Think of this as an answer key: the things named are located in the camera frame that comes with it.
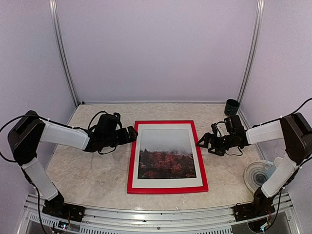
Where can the left aluminium corner post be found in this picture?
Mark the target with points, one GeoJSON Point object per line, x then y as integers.
{"type": "Point", "coordinates": [61, 50]}

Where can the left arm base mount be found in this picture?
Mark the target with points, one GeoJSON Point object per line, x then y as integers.
{"type": "Point", "coordinates": [69, 212]}

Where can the dark green cup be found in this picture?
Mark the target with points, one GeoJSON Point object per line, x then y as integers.
{"type": "Point", "coordinates": [231, 107]}

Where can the right aluminium corner post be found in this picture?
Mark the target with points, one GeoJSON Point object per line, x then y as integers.
{"type": "Point", "coordinates": [252, 50]}

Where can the aluminium corner post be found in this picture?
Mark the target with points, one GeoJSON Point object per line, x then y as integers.
{"type": "Point", "coordinates": [61, 50]}
{"type": "Point", "coordinates": [252, 50]}

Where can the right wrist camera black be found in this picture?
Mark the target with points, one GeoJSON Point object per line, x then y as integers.
{"type": "Point", "coordinates": [216, 130]}

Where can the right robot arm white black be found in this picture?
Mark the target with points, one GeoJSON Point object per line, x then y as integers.
{"type": "Point", "coordinates": [291, 139]}

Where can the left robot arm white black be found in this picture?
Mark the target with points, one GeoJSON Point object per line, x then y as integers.
{"type": "Point", "coordinates": [31, 130]}

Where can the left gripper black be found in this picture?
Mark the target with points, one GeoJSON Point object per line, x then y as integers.
{"type": "Point", "coordinates": [125, 139]}

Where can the white mat board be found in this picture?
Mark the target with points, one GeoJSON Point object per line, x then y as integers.
{"type": "Point", "coordinates": [168, 182]}

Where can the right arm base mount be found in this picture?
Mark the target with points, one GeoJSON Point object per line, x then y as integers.
{"type": "Point", "coordinates": [249, 211]}

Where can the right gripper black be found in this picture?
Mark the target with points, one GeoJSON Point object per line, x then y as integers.
{"type": "Point", "coordinates": [208, 136]}

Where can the autumn forest photo print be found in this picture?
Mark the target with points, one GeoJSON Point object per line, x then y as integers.
{"type": "Point", "coordinates": [165, 154]}

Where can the aluminium front rail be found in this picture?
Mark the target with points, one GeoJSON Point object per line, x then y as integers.
{"type": "Point", "coordinates": [97, 220]}

